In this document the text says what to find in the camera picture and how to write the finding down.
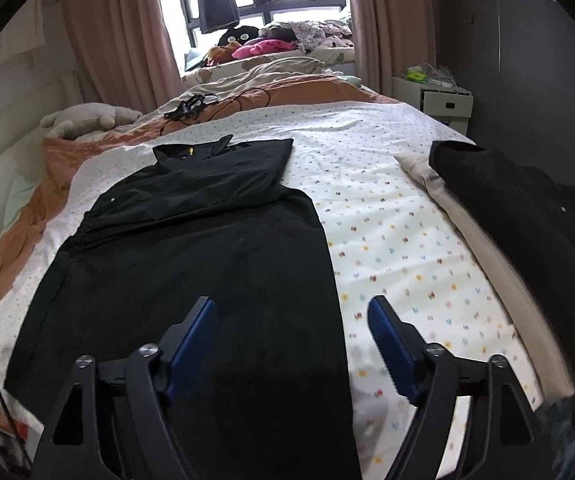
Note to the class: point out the white dotted bed sheet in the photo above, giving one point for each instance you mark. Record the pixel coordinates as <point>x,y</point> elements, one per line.
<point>392,220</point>

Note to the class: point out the pale sheer curtain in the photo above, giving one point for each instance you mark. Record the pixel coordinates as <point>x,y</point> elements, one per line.
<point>22,25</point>

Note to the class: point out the grey plush toy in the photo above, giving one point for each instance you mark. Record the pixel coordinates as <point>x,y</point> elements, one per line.
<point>92,115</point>

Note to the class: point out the beige patterned duvet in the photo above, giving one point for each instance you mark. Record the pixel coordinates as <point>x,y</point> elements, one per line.
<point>277,72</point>

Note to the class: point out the white nightstand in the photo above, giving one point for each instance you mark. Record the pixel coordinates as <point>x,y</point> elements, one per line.
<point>442,102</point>

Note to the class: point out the clear plastic packaging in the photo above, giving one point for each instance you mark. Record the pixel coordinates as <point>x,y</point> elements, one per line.
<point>437,76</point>

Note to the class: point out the green item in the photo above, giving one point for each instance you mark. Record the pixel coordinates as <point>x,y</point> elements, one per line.
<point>415,75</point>

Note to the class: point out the pale green pillow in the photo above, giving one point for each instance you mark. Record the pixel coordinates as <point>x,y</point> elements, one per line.
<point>20,195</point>

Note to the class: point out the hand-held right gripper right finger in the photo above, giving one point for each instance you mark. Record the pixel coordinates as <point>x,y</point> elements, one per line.
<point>392,350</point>

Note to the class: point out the black plush toy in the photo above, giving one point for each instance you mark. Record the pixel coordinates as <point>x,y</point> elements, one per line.
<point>240,35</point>

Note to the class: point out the brown plush toy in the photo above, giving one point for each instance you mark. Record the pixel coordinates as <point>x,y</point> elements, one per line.
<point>220,52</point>

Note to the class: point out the black clothes stack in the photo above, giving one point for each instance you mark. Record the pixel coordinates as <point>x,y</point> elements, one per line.
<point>517,205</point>

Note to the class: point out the window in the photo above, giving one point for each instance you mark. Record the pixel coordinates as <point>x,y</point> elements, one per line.
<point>267,7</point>

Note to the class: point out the cream blanket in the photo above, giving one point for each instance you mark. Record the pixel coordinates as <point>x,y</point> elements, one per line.
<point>487,260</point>

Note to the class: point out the orange blanket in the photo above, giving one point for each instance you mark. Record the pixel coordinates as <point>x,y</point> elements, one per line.
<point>32,220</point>

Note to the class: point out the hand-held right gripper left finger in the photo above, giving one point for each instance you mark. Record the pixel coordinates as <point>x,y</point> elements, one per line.
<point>192,345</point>

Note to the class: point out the floral cloth pile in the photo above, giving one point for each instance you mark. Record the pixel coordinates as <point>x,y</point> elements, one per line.
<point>322,35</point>

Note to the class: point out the pile of clothes on sill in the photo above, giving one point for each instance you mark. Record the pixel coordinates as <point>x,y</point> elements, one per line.
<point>202,72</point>

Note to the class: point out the black jacket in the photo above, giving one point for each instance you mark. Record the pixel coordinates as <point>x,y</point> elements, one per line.
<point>192,240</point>

